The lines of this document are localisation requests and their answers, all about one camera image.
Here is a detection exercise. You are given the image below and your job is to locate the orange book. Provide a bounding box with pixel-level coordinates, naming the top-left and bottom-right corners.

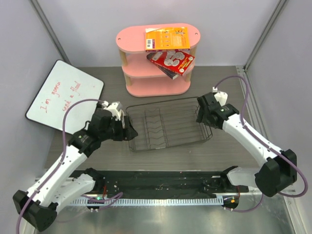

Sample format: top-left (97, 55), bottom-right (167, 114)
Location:
top-left (145, 27), bottom-right (191, 52)

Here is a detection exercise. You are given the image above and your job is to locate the red book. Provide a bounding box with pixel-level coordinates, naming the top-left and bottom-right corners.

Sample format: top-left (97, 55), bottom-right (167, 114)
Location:
top-left (146, 51), bottom-right (195, 79)

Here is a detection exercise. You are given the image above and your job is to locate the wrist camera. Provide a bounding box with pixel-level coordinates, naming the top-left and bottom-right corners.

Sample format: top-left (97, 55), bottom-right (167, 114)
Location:
top-left (212, 87), bottom-right (228, 106)
top-left (101, 101), bottom-right (124, 121)

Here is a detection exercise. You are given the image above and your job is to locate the white dry-erase board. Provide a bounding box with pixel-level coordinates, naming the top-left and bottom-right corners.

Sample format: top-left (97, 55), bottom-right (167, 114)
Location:
top-left (25, 60), bottom-right (104, 131)

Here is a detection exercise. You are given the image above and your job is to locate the white slotted cable duct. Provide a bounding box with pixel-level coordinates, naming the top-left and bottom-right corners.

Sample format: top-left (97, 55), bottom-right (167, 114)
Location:
top-left (69, 196), bottom-right (224, 207)

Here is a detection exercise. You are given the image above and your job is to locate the black wire dish rack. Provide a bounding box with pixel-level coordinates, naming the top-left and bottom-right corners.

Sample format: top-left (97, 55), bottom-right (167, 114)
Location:
top-left (126, 97), bottom-right (213, 152)

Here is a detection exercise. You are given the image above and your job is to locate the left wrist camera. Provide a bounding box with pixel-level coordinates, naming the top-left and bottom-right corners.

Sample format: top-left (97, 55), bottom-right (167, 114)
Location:
top-left (101, 101), bottom-right (124, 121)

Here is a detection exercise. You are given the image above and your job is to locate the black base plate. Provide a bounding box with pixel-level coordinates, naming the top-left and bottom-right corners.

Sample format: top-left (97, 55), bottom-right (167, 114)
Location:
top-left (73, 168), bottom-right (249, 198)

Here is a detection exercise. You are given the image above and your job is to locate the pink three-tier shelf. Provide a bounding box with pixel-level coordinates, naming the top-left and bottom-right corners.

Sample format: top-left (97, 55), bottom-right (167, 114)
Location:
top-left (116, 23), bottom-right (201, 98)

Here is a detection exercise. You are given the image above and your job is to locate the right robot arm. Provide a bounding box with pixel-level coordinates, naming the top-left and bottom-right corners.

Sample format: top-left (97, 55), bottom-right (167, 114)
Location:
top-left (196, 92), bottom-right (297, 197)

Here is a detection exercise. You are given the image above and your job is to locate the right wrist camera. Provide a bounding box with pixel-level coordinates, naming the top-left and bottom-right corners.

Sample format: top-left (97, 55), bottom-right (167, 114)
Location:
top-left (212, 87), bottom-right (228, 106)

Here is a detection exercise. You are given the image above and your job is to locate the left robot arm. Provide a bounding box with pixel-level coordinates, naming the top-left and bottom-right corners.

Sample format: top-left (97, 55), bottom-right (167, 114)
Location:
top-left (13, 102), bottom-right (138, 233)

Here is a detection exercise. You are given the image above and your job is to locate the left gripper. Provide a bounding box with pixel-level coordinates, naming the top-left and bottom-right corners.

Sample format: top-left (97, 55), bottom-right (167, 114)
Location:
top-left (99, 116), bottom-right (138, 142)

